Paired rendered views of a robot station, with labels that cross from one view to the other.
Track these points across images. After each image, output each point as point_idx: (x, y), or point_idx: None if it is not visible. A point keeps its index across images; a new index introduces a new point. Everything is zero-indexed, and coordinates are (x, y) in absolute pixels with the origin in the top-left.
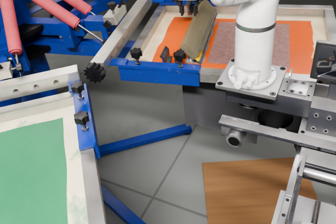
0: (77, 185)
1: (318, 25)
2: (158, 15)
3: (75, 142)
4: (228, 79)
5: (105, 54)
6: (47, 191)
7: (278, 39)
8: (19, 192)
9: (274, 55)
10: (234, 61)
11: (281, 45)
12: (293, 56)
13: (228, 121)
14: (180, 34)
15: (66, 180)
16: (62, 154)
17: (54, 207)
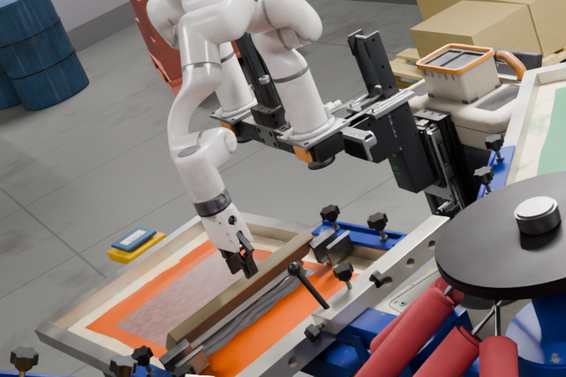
0: (533, 142)
1: (91, 316)
2: None
3: (522, 175)
4: (333, 124)
5: (419, 229)
6: (564, 137)
7: (166, 297)
8: None
9: (208, 269)
10: (320, 108)
11: (178, 284)
12: (193, 265)
13: (363, 133)
14: (265, 331)
15: (543, 146)
16: (541, 165)
17: (560, 128)
